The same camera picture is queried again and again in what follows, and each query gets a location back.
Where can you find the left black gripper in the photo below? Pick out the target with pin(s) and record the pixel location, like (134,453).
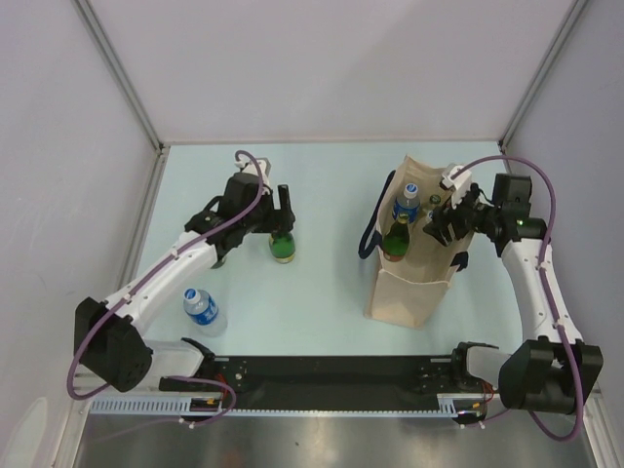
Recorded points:
(279,220)

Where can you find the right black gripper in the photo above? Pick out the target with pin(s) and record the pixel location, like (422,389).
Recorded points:
(443,216)

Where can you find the blue label water bottle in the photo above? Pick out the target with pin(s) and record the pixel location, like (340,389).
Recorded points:
(407,202)

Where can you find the beige canvas tote bag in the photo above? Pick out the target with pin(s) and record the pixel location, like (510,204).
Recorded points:
(407,292)

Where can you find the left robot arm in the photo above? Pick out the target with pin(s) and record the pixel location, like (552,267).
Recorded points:
(108,335)

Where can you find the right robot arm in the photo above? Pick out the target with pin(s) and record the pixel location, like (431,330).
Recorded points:
(553,370)

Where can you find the blue label bottle front left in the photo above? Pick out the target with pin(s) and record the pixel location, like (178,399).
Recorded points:
(200,307)

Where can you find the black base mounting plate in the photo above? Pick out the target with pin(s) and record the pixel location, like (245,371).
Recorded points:
(344,380)

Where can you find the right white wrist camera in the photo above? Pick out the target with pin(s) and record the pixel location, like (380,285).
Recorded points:
(456,179)

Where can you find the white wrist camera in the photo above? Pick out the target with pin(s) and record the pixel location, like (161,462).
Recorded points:
(456,179)
(262,169)

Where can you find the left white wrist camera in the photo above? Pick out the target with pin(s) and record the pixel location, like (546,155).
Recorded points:
(262,169)

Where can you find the white slotted cable duct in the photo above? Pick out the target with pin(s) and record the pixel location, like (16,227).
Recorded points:
(441,405)

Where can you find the aluminium frame rail right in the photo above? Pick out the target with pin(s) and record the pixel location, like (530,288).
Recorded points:
(571,18)

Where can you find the aluminium frame rail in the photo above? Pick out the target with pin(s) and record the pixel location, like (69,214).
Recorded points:
(571,18)
(88,15)

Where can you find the aluminium frame rail left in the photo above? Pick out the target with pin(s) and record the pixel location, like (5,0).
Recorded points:
(88,15)

